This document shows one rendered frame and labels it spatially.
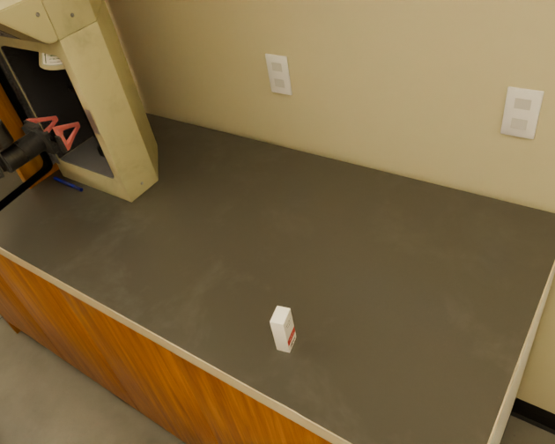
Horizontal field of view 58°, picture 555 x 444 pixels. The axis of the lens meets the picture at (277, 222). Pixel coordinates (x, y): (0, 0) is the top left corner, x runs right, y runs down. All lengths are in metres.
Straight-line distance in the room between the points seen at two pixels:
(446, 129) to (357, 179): 0.26
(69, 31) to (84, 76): 0.10
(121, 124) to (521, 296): 1.03
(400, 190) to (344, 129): 0.24
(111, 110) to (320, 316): 0.74
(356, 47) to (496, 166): 0.44
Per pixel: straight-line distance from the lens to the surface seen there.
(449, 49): 1.20
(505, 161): 1.29
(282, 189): 1.37
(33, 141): 1.42
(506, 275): 1.14
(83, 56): 1.31
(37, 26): 1.25
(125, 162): 1.43
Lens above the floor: 1.77
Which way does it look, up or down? 41 degrees down
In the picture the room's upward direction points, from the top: 11 degrees counter-clockwise
